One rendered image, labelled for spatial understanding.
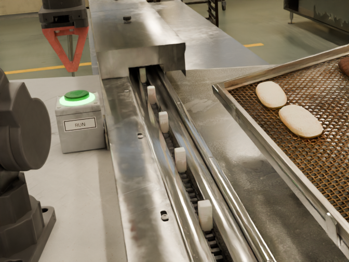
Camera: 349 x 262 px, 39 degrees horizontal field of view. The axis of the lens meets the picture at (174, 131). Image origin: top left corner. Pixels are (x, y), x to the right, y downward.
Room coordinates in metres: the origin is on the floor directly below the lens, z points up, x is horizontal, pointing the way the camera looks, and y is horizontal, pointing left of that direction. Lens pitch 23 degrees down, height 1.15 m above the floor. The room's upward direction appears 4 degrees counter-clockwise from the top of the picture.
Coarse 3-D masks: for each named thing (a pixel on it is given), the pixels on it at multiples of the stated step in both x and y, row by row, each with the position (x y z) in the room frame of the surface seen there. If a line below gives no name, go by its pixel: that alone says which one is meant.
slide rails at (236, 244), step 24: (144, 96) 0.88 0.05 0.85; (144, 120) 0.76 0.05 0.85; (168, 120) 0.75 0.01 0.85; (192, 144) 0.65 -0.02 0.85; (168, 168) 0.58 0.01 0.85; (192, 168) 0.57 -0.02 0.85; (216, 192) 0.51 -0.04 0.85; (192, 216) 0.46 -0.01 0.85; (216, 216) 0.46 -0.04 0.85; (192, 240) 0.42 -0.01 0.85; (240, 240) 0.41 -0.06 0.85
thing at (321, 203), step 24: (264, 72) 0.77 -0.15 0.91; (288, 72) 0.77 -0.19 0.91; (312, 72) 0.75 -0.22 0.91; (288, 96) 0.68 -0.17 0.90; (312, 96) 0.66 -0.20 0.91; (264, 120) 0.62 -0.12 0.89; (264, 144) 0.55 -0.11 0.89; (312, 144) 0.52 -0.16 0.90; (288, 168) 0.47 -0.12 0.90; (312, 168) 0.47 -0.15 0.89; (312, 192) 0.41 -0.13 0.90; (336, 216) 0.38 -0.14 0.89
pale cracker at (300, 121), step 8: (280, 112) 0.61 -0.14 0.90; (288, 112) 0.60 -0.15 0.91; (296, 112) 0.60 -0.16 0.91; (304, 112) 0.59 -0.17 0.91; (288, 120) 0.58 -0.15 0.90; (296, 120) 0.57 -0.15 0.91; (304, 120) 0.57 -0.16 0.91; (312, 120) 0.56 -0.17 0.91; (296, 128) 0.56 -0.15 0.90; (304, 128) 0.55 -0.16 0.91; (312, 128) 0.55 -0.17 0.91; (320, 128) 0.55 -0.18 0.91; (304, 136) 0.54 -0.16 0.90; (312, 136) 0.54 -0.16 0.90
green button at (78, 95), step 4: (68, 92) 0.76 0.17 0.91; (72, 92) 0.76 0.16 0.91; (76, 92) 0.76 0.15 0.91; (80, 92) 0.76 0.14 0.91; (84, 92) 0.75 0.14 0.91; (88, 92) 0.76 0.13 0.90; (64, 96) 0.75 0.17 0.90; (68, 96) 0.74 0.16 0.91; (72, 96) 0.74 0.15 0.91; (76, 96) 0.74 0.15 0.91; (80, 96) 0.74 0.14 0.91; (84, 96) 0.74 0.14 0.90; (88, 96) 0.75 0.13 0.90; (68, 100) 0.73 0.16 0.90; (72, 100) 0.73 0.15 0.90; (76, 100) 0.73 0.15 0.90; (80, 100) 0.73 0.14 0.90
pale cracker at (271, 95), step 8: (256, 88) 0.73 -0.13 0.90; (264, 88) 0.70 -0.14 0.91; (272, 88) 0.70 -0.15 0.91; (280, 88) 0.69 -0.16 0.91; (264, 96) 0.67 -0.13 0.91; (272, 96) 0.67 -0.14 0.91; (280, 96) 0.66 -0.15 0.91; (264, 104) 0.66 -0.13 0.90; (272, 104) 0.65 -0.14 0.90; (280, 104) 0.65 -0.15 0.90
